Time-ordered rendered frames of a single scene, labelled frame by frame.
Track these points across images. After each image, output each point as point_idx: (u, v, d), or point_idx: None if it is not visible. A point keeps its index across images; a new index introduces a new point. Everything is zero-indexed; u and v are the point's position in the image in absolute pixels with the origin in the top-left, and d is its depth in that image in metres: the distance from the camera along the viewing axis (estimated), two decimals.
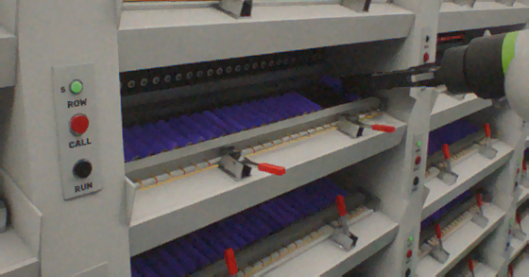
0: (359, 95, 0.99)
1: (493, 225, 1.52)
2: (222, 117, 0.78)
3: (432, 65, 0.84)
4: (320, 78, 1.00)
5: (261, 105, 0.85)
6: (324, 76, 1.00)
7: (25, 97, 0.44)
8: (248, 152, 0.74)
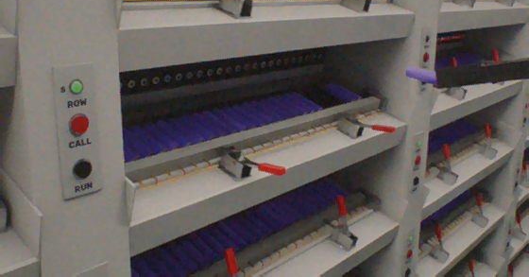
0: (359, 95, 0.99)
1: (493, 225, 1.52)
2: (222, 117, 0.78)
3: None
4: (323, 89, 1.00)
5: (261, 105, 0.85)
6: (327, 86, 1.00)
7: (25, 97, 0.44)
8: (248, 152, 0.74)
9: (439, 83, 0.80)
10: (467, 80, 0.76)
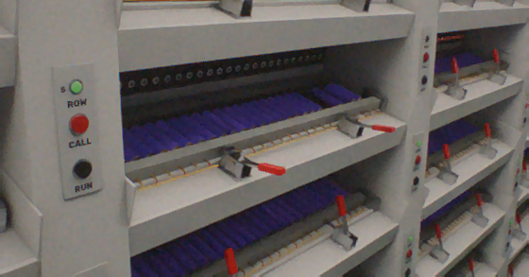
0: (359, 95, 0.99)
1: (493, 225, 1.52)
2: (222, 117, 0.78)
3: None
4: (323, 89, 1.00)
5: (261, 105, 0.85)
6: (327, 86, 1.00)
7: (25, 97, 0.44)
8: (248, 152, 0.74)
9: None
10: None
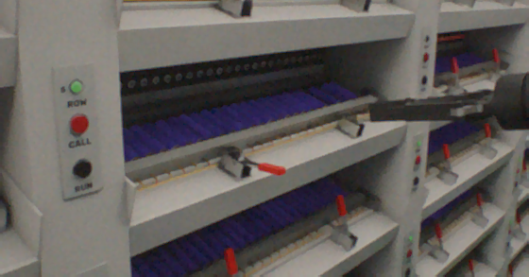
0: (356, 95, 0.99)
1: (493, 225, 1.52)
2: (220, 116, 0.78)
3: (480, 95, 0.71)
4: (321, 88, 1.01)
5: (259, 104, 0.85)
6: (325, 85, 1.00)
7: (25, 97, 0.44)
8: (248, 152, 0.74)
9: None
10: None
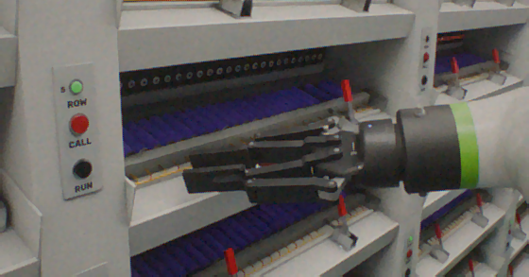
0: (352, 93, 1.00)
1: (493, 225, 1.52)
2: (214, 112, 0.79)
3: (341, 156, 0.57)
4: (316, 86, 1.01)
5: (253, 100, 0.86)
6: (320, 83, 1.01)
7: (25, 97, 0.44)
8: None
9: (195, 156, 0.64)
10: (234, 147, 0.64)
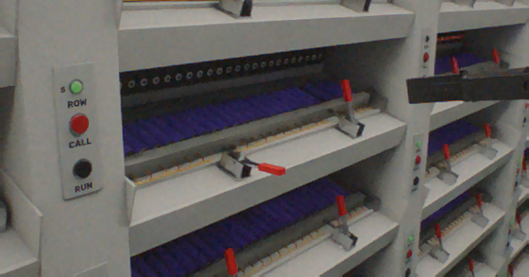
0: (352, 93, 1.00)
1: (493, 225, 1.52)
2: (214, 112, 0.79)
3: None
4: (316, 86, 1.01)
5: (253, 100, 0.86)
6: (320, 83, 1.01)
7: (25, 97, 0.44)
8: (248, 152, 0.74)
9: (416, 83, 0.64)
10: None
